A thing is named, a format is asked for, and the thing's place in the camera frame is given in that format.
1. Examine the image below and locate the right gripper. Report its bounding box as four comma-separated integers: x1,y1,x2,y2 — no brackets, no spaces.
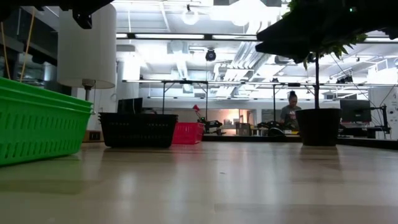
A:
255,0,398,64

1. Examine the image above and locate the green plastic slotted basket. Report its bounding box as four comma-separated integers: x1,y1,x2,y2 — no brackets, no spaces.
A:
0,86,94,166
0,77,95,110

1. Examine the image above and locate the black plastic slotted basket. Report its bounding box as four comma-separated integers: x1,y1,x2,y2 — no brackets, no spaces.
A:
98,112,179,119
99,116,178,149

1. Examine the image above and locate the white shade table lamp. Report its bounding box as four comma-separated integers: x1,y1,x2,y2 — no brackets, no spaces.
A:
57,2,118,143

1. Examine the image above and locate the person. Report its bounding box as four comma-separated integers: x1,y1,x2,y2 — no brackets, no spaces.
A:
279,90,302,131

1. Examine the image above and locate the potted green plant black pot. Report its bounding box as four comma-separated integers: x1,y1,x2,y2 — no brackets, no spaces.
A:
281,0,369,147

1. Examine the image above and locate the black computer monitor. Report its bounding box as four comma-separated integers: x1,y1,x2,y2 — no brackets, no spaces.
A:
117,97,144,114
339,98,373,124

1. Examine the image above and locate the red plastic slotted basket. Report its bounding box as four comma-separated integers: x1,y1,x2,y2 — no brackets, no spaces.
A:
172,121,205,146

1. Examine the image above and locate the yellow hanging cable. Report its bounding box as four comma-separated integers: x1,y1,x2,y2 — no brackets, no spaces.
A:
19,7,37,83

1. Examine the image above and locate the black table edge frame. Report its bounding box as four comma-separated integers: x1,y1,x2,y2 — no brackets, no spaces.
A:
201,134,398,151

